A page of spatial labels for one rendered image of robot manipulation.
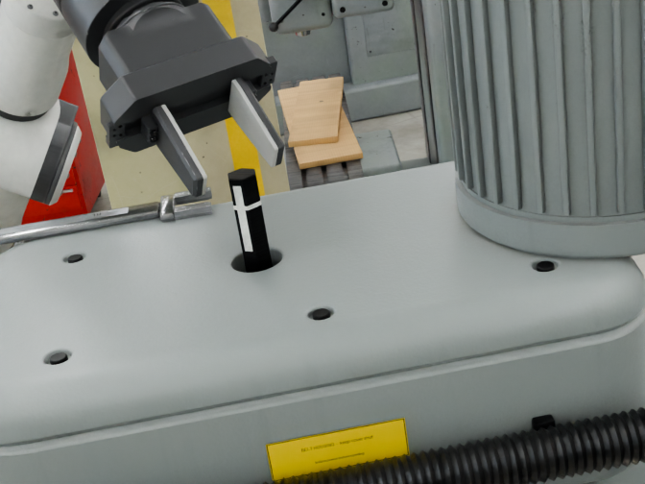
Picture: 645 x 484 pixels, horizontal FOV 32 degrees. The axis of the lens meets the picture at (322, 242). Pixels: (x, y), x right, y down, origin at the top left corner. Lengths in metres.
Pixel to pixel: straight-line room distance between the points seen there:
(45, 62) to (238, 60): 0.25
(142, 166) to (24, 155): 1.60
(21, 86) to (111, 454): 0.38
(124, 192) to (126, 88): 1.91
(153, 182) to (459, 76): 1.92
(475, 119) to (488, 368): 0.16
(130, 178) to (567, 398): 1.97
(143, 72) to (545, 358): 0.32
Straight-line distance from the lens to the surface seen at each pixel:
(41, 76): 0.97
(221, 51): 0.76
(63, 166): 1.02
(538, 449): 0.72
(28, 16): 0.92
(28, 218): 5.74
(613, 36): 0.68
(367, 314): 0.70
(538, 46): 0.69
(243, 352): 0.69
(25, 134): 1.02
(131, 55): 0.75
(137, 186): 2.63
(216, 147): 2.59
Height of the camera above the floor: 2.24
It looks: 26 degrees down
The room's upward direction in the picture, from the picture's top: 9 degrees counter-clockwise
